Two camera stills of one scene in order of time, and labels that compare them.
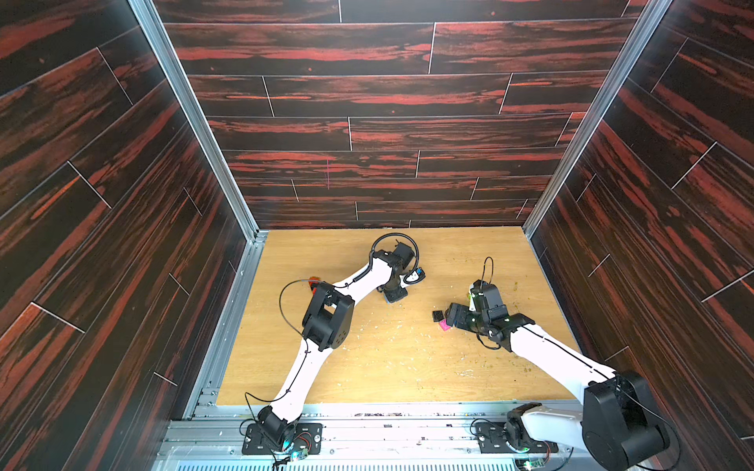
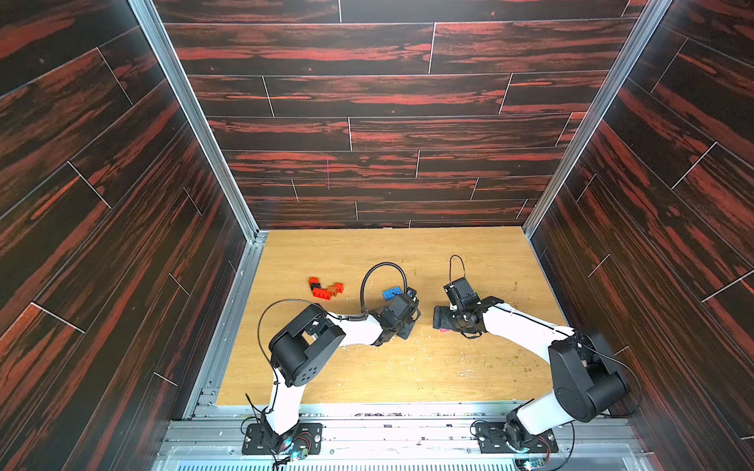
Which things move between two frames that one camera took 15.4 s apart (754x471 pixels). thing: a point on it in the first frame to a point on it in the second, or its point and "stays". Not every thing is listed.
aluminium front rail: x=206 y=436 stays
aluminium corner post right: x=645 y=25 stays
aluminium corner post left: x=254 y=230 stays
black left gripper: x=393 y=297 to x=404 y=334
